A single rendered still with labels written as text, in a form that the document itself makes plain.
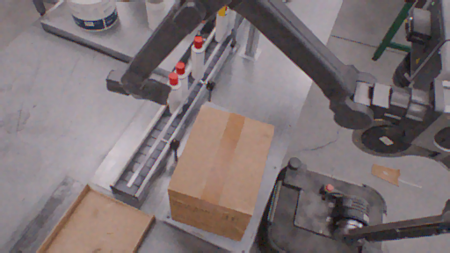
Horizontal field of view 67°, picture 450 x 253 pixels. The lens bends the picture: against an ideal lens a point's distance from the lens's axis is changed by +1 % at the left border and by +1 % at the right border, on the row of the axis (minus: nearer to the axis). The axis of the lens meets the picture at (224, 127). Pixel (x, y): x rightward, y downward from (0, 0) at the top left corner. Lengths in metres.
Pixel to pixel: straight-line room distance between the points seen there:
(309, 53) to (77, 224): 0.93
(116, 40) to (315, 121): 1.53
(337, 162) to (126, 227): 1.60
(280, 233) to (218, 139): 0.96
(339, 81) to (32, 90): 1.26
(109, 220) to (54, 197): 0.21
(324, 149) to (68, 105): 1.66
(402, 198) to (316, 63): 1.92
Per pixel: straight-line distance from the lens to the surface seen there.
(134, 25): 1.70
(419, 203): 2.55
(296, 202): 1.93
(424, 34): 0.91
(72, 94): 1.54
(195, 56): 1.35
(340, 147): 2.49
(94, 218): 1.24
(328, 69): 0.67
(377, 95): 0.74
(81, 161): 1.35
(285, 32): 0.62
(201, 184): 0.93
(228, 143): 0.99
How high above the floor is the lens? 1.97
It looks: 57 degrees down
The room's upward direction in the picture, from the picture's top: 8 degrees clockwise
